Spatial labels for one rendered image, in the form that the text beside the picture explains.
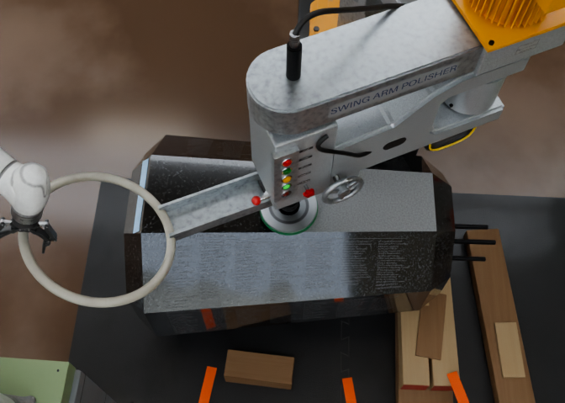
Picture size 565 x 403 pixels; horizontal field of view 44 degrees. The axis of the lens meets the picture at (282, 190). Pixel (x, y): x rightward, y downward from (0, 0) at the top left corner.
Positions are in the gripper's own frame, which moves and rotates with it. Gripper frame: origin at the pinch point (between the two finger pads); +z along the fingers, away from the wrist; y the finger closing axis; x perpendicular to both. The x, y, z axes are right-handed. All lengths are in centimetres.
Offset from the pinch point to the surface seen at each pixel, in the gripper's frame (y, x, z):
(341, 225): 113, 10, -7
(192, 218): 54, 7, -11
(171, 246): 45.7, -3.6, -10.6
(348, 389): 145, -27, 71
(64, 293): 12.0, -20.8, -10.6
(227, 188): 65, 16, -18
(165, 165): 53, 46, 13
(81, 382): 24, -31, 38
